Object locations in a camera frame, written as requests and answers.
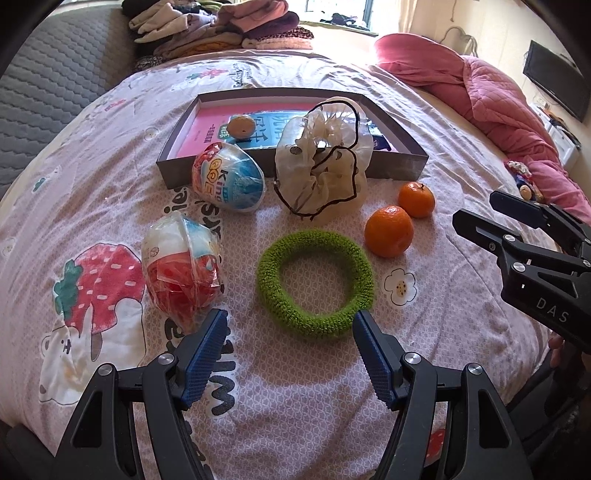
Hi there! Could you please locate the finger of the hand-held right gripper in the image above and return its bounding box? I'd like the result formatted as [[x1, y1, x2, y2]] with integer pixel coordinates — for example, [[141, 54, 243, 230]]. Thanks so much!
[[489, 190, 591, 259], [452, 209, 591, 278]]

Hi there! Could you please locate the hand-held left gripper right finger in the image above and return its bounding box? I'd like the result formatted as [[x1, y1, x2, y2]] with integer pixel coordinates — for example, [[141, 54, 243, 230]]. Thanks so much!
[[352, 309, 532, 480]]

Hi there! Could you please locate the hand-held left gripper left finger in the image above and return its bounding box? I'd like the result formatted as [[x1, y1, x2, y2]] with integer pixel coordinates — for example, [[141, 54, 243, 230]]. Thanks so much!
[[55, 308, 229, 480]]

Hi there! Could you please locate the small mandarin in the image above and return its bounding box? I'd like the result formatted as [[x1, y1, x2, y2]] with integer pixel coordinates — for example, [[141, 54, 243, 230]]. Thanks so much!
[[398, 181, 435, 219]]

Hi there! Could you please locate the red egg toy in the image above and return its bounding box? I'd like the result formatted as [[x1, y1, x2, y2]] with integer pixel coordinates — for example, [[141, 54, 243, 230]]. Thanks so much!
[[141, 217, 225, 333]]

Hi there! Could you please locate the large mandarin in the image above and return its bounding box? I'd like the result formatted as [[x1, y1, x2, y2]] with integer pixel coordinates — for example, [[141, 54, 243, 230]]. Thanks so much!
[[364, 205, 415, 258]]

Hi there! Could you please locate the green knitted scrunchie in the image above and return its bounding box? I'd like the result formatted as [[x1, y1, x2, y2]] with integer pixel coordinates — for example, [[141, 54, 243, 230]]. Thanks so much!
[[256, 230, 375, 341]]

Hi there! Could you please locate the blue egg toy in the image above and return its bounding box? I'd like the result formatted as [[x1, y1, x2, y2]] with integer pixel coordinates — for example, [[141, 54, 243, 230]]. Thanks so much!
[[191, 141, 265, 214]]

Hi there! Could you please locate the white organza drawstring bag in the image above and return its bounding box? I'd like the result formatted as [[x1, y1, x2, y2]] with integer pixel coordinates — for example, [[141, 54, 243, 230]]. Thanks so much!
[[274, 97, 374, 225]]

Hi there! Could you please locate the grey cardboard box pink inside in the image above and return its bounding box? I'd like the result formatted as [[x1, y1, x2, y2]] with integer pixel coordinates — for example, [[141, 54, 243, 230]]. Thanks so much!
[[156, 87, 429, 188]]

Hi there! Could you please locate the person's right hand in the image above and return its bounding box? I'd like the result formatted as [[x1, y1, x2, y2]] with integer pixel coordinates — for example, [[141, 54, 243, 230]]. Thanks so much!
[[549, 335, 568, 368]]

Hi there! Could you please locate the small doll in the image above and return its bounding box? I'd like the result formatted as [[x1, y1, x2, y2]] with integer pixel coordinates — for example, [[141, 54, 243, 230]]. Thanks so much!
[[505, 159, 540, 202]]

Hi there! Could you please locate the white cabinet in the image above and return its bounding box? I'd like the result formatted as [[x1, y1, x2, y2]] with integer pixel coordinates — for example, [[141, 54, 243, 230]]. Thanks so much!
[[538, 104, 583, 166]]

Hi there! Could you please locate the printed strawberry bedsheet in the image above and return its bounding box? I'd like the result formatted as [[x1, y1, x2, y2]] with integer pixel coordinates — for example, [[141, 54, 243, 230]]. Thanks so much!
[[0, 48, 555, 480]]

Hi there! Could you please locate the pink quilt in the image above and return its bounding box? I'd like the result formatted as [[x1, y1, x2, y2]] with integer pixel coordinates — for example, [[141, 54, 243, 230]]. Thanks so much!
[[455, 54, 591, 227]]

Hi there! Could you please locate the black flat screen television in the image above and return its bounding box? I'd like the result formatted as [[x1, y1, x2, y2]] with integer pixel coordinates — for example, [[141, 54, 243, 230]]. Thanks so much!
[[523, 40, 585, 123]]

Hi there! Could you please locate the dark blue snack packet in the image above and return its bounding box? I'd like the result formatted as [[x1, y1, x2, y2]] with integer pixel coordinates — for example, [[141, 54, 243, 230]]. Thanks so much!
[[367, 117, 393, 153]]

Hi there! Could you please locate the pink pillow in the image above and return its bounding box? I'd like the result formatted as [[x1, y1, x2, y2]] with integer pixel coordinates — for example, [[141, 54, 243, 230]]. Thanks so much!
[[373, 33, 468, 89]]

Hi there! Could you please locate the window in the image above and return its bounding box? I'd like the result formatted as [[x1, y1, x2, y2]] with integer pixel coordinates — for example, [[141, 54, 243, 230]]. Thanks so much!
[[305, 0, 400, 37]]

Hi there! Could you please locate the dark cloth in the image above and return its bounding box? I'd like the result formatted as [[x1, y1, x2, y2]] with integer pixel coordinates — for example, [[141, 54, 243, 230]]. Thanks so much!
[[318, 13, 368, 29]]

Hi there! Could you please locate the grey quilted headboard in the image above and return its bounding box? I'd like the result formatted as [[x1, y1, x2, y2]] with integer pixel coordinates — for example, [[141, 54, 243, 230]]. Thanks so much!
[[0, 7, 139, 199]]

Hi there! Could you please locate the pile of folded clothes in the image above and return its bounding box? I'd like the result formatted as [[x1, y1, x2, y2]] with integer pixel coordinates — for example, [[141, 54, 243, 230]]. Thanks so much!
[[122, 0, 315, 72]]

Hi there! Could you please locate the white cable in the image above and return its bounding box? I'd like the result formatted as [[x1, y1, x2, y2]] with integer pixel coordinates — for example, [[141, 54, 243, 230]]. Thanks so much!
[[442, 25, 479, 57]]

